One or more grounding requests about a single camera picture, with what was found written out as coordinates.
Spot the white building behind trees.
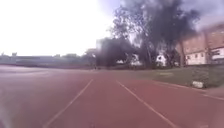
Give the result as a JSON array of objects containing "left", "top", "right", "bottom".
[{"left": 114, "top": 53, "right": 168, "bottom": 67}]

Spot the red running track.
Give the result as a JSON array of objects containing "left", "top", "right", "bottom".
[{"left": 0, "top": 65, "right": 224, "bottom": 128}]

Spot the group of tall trees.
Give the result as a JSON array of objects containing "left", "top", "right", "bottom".
[{"left": 94, "top": 0, "right": 201, "bottom": 69}]

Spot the grass field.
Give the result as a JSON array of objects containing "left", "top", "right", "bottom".
[{"left": 109, "top": 63, "right": 224, "bottom": 89}]

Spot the pale concrete block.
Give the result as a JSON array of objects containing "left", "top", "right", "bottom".
[{"left": 192, "top": 80, "right": 205, "bottom": 89}]

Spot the red brick building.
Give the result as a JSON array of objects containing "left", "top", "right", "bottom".
[{"left": 176, "top": 23, "right": 224, "bottom": 66}]

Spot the long low wall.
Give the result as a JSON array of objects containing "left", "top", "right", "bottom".
[{"left": 0, "top": 54, "right": 98, "bottom": 67}]

